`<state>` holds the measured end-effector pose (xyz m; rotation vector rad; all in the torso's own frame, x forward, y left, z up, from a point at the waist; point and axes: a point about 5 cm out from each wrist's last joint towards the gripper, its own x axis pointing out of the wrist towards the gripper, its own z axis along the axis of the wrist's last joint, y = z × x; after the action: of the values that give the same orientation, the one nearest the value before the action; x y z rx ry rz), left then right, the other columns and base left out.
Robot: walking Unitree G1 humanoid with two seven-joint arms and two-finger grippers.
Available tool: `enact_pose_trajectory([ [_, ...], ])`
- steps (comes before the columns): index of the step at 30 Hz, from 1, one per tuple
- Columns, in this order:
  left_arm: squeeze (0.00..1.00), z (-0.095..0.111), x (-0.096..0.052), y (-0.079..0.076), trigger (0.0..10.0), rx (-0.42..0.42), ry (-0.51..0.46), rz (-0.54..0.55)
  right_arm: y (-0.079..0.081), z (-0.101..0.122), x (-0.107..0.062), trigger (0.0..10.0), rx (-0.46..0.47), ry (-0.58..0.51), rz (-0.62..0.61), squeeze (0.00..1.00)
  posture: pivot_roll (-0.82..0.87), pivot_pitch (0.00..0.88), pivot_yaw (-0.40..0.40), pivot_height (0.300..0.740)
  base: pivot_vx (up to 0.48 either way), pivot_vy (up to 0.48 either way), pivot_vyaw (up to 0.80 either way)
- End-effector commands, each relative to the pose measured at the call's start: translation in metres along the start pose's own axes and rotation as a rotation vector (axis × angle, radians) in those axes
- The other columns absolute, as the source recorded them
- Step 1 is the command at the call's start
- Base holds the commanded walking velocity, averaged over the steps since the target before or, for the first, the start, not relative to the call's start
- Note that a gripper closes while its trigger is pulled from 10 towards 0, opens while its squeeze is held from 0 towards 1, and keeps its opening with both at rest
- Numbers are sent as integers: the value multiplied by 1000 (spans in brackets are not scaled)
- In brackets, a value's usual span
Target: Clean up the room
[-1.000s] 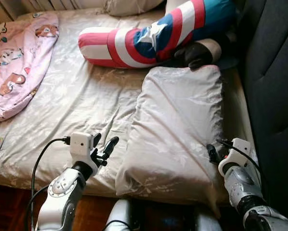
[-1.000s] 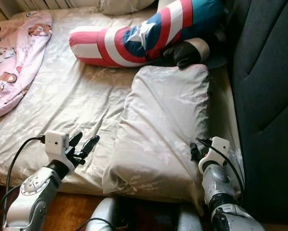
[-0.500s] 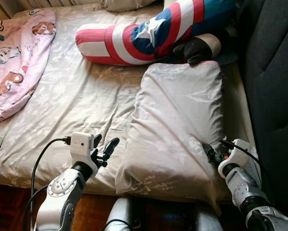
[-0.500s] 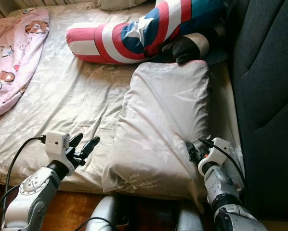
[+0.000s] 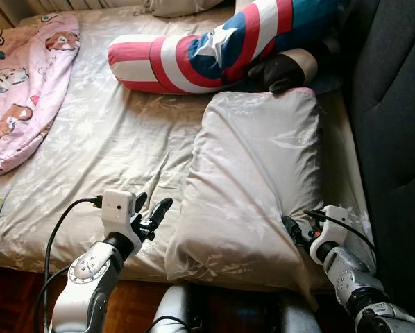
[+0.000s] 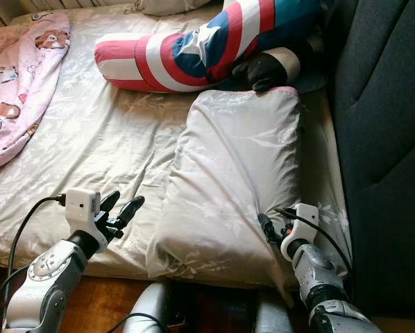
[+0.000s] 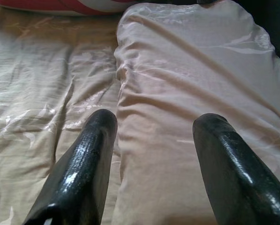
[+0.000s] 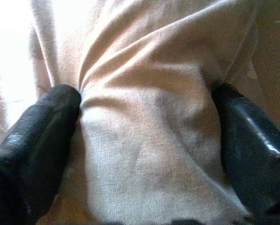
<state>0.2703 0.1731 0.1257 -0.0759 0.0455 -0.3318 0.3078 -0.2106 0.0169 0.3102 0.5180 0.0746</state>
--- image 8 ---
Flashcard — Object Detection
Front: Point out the olive grey pillow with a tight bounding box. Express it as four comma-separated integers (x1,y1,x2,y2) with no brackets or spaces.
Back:
0,0,280,223

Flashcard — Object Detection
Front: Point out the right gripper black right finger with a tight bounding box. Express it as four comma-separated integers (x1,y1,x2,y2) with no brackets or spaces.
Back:
211,83,280,225

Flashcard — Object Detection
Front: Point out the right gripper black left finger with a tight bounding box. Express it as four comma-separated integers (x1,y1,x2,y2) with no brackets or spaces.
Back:
0,83,82,225

